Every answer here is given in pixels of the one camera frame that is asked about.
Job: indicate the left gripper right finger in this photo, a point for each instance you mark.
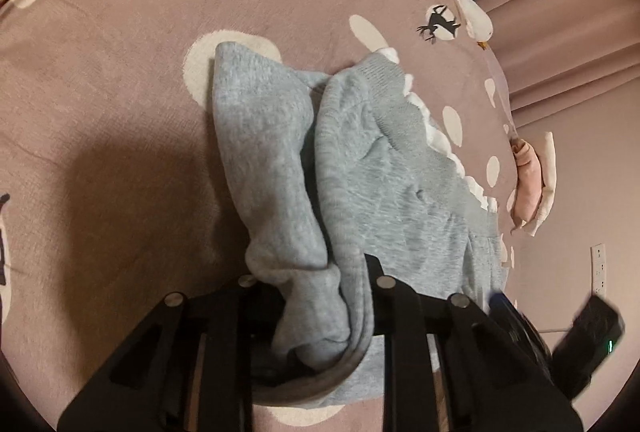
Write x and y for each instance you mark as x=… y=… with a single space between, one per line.
x=404 y=318

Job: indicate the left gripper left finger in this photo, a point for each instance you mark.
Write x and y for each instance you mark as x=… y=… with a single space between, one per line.
x=234 y=321

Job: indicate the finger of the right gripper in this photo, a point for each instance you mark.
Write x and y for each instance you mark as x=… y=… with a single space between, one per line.
x=504 y=313

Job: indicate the grey sweatshirt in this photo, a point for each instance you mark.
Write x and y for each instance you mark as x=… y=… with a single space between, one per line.
x=324 y=171

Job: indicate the folded pink garment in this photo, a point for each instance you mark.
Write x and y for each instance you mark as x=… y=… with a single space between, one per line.
x=528 y=191

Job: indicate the folded white garment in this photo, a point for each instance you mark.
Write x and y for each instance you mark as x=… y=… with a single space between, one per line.
x=545 y=149

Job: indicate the pink polka dot bedspread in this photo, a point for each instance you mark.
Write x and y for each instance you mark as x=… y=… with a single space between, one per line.
x=113 y=184

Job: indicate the pink curtain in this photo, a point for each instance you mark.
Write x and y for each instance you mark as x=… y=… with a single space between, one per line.
x=557 y=54

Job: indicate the white wall socket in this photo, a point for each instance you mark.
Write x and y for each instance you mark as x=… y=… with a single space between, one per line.
x=598 y=270

